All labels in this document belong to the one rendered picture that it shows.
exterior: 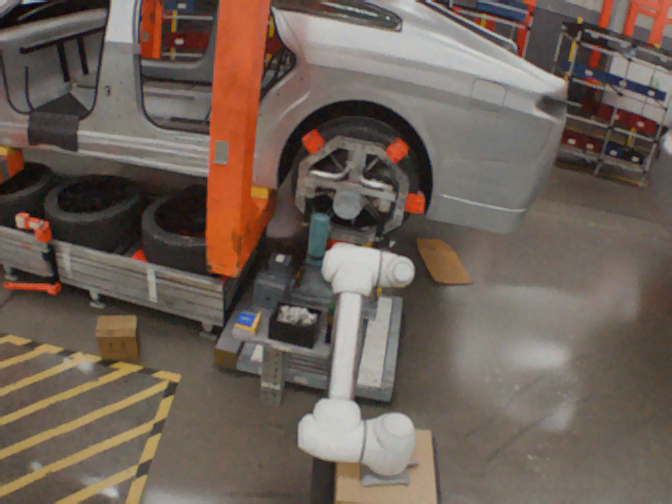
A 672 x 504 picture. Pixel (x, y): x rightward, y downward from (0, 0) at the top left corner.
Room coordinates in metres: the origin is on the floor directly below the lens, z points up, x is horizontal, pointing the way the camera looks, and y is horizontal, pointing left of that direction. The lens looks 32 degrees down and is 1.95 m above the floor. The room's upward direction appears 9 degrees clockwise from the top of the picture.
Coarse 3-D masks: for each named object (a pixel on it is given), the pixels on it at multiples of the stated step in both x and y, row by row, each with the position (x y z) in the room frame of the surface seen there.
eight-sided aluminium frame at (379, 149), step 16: (336, 144) 2.32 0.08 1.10; (352, 144) 2.32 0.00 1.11; (368, 144) 2.32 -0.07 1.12; (304, 160) 2.33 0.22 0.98; (384, 160) 2.30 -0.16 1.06; (400, 176) 2.30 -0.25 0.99; (400, 192) 2.30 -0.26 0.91; (400, 208) 2.30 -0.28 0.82; (400, 224) 2.29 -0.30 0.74; (352, 240) 2.31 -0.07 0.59; (368, 240) 2.30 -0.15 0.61
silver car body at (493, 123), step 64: (64, 0) 4.39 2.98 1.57; (128, 0) 2.59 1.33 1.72; (320, 0) 2.51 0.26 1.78; (384, 0) 2.54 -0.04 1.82; (0, 64) 2.66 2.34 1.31; (64, 64) 3.17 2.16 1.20; (128, 64) 2.55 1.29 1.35; (192, 64) 4.34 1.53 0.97; (320, 64) 2.44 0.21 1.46; (384, 64) 2.41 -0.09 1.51; (448, 64) 2.39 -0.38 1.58; (512, 64) 2.40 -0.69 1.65; (0, 128) 2.61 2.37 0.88; (128, 128) 2.55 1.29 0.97; (192, 128) 3.09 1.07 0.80; (448, 128) 2.38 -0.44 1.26; (512, 128) 2.36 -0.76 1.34; (448, 192) 2.38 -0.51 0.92; (512, 192) 2.36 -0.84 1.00
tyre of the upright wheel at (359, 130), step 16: (320, 128) 2.52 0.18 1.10; (336, 128) 2.41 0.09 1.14; (352, 128) 2.40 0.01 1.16; (368, 128) 2.40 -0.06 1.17; (384, 128) 2.49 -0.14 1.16; (384, 144) 2.39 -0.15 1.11; (400, 160) 2.38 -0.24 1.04; (416, 160) 2.54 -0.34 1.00; (416, 176) 2.39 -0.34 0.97; (416, 192) 2.38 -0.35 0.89
